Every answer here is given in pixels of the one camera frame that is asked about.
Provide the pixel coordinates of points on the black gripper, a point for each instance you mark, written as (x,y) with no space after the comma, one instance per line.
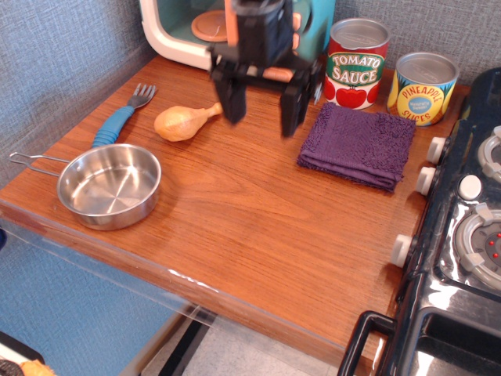
(269,41)

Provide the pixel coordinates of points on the purple towel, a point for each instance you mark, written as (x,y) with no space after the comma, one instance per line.
(367,148)

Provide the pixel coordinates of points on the toy chicken drumstick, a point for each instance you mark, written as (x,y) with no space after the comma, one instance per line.
(181,123)

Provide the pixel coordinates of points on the toy microwave teal and white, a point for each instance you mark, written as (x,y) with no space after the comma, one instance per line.
(183,30)

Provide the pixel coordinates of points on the tomato sauce can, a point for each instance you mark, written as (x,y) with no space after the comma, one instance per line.
(355,62)

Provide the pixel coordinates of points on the pineapple slices can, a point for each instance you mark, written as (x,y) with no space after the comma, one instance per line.
(422,87)

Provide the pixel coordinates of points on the stainless steel pan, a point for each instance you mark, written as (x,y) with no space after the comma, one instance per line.
(109,187)

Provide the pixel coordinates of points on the white stove knob top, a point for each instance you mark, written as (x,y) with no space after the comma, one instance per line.
(435,150)

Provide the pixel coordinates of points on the white stove knob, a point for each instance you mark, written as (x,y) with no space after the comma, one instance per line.
(400,250)
(425,180)
(435,150)

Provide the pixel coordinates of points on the white stove knob middle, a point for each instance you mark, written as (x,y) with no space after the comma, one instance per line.
(425,180)

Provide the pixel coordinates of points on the white stove knob bottom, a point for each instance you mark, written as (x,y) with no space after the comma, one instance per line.
(400,250)

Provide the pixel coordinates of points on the black toy stove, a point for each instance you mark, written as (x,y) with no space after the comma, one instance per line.
(448,302)

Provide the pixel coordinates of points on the orange fuzzy object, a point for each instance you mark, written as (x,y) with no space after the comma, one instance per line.
(27,368)

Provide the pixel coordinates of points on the blue handled fork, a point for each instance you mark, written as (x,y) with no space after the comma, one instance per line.
(111,128)

